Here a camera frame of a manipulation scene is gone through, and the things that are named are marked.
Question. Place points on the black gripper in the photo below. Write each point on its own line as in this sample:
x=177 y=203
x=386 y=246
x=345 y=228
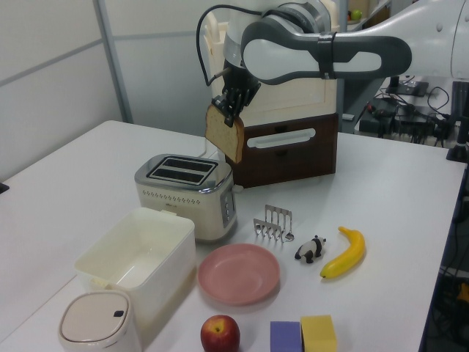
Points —
x=238 y=80

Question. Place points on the brown bread slice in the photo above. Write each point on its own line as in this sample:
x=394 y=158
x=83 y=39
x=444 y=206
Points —
x=223 y=139

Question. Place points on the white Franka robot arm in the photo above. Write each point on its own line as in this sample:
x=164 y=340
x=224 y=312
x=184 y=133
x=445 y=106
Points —
x=293 y=58

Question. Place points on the silver cream two-slot toaster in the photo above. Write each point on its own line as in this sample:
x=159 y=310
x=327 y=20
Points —
x=172 y=205

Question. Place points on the silver metal toast rack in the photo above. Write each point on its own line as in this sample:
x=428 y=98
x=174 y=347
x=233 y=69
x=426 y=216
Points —
x=273 y=231

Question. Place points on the panda figurine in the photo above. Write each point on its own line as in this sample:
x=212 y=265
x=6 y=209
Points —
x=309 y=251

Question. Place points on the pink plate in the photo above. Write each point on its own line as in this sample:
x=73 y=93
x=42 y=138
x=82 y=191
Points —
x=238 y=275

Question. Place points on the black monitor base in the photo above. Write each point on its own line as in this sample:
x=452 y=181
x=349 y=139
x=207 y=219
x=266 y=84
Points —
x=406 y=88

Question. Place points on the white rectangular plastic bin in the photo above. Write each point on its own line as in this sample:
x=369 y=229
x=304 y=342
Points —
x=165 y=264

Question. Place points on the yellow banana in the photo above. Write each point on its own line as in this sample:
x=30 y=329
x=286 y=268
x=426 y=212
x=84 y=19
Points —
x=351 y=253

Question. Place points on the red apple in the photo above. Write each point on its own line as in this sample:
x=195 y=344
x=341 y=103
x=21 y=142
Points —
x=220 y=335

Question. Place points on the purple cube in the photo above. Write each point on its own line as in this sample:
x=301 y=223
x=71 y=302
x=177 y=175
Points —
x=286 y=337

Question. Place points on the yellow cube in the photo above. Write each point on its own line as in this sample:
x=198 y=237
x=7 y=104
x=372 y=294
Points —
x=318 y=333

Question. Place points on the black camera stand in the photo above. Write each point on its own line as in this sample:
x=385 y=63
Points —
x=459 y=110

